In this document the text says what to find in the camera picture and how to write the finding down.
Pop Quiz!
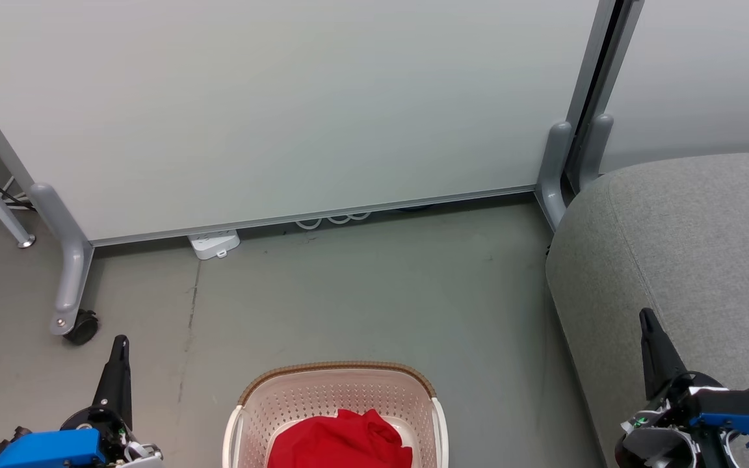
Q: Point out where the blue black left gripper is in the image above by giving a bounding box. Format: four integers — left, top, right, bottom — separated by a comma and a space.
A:
0, 335, 164, 468

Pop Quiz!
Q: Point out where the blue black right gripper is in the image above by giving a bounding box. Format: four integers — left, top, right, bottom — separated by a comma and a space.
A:
620, 308, 749, 457

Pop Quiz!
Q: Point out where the red cloth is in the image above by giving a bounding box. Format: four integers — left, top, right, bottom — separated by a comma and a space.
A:
267, 408, 414, 468

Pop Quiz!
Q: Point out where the grey fabric sofa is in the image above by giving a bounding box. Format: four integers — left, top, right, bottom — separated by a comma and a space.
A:
545, 151, 749, 468

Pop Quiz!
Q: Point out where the black caster wheel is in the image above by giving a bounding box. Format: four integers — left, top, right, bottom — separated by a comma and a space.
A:
62, 309, 99, 346

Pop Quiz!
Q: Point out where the grey partition foot with caster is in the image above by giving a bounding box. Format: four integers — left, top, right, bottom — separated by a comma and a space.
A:
29, 183, 95, 336

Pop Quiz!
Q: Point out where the white power strip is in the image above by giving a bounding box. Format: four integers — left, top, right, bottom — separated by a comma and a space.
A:
187, 229, 242, 261

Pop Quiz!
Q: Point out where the beige perforated laundry basket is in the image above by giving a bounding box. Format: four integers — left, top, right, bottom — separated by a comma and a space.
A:
222, 361, 449, 468

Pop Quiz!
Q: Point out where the narrow white partition panel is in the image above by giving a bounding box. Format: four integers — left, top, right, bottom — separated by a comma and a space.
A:
599, 0, 749, 175

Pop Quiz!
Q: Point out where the large white partition panel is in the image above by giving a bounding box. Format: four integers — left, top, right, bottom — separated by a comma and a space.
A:
0, 0, 629, 248

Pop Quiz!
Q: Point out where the coiled white cable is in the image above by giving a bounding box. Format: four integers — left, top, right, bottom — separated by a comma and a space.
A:
294, 211, 374, 230

